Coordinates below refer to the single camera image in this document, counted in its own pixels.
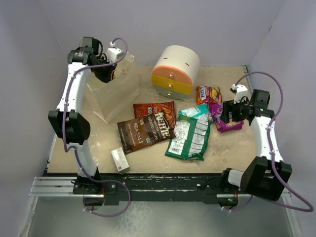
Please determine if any white paper bag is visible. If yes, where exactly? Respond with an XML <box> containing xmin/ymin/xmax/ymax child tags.
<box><xmin>84</xmin><ymin>53</ymin><xmax>139</xmax><ymax>124</ymax></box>

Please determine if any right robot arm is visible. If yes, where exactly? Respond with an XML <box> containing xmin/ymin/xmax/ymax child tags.
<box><xmin>219</xmin><ymin>85</ymin><xmax>292</xmax><ymax>201</ymax></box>

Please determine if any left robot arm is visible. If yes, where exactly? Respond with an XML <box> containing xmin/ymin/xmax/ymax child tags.
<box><xmin>48</xmin><ymin>37</ymin><xmax>127</xmax><ymax>194</ymax></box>

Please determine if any purple snack bag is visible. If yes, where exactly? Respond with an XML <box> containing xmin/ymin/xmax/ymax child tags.
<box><xmin>209</xmin><ymin>102</ymin><xmax>244</xmax><ymax>133</ymax></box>

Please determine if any teal snack bag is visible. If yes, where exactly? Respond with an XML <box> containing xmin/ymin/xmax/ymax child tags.
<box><xmin>179</xmin><ymin>103</ymin><xmax>213</xmax><ymax>121</ymax></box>

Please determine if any orange Fox's candy bag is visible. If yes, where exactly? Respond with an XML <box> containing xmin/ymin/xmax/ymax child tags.
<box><xmin>196</xmin><ymin>85</ymin><xmax>222</xmax><ymax>105</ymax></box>

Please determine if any green snack bag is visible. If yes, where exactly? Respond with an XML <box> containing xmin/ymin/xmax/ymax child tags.
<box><xmin>165</xmin><ymin>115</ymin><xmax>211</xmax><ymax>161</ymax></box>

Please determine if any red chips bag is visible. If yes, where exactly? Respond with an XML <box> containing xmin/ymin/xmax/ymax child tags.
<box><xmin>133</xmin><ymin>101</ymin><xmax>176</xmax><ymax>128</ymax></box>

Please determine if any brown Kettle chips bag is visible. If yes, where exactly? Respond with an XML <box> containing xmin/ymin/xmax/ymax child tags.
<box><xmin>117</xmin><ymin>111</ymin><xmax>175</xmax><ymax>155</ymax></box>

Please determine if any pastel mini drawer cabinet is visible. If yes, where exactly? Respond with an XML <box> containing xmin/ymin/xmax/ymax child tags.
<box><xmin>151</xmin><ymin>45</ymin><xmax>200</xmax><ymax>101</ymax></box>

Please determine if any small white box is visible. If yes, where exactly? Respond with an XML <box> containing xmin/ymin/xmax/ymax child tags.
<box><xmin>111</xmin><ymin>147</ymin><xmax>130</xmax><ymax>173</ymax></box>

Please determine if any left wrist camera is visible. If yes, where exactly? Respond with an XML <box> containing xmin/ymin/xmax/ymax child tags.
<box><xmin>106</xmin><ymin>41</ymin><xmax>124</xmax><ymax>63</ymax></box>

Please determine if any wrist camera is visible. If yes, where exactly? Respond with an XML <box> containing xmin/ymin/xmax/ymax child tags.
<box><xmin>231</xmin><ymin>84</ymin><xmax>248</xmax><ymax>104</ymax></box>
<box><xmin>106</xmin><ymin>41</ymin><xmax>124</xmax><ymax>63</ymax></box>

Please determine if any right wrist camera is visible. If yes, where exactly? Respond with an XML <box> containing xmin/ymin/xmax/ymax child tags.
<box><xmin>231</xmin><ymin>84</ymin><xmax>248</xmax><ymax>104</ymax></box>

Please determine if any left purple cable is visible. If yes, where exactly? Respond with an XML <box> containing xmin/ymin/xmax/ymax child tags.
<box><xmin>60</xmin><ymin>37</ymin><xmax>132</xmax><ymax>218</ymax></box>

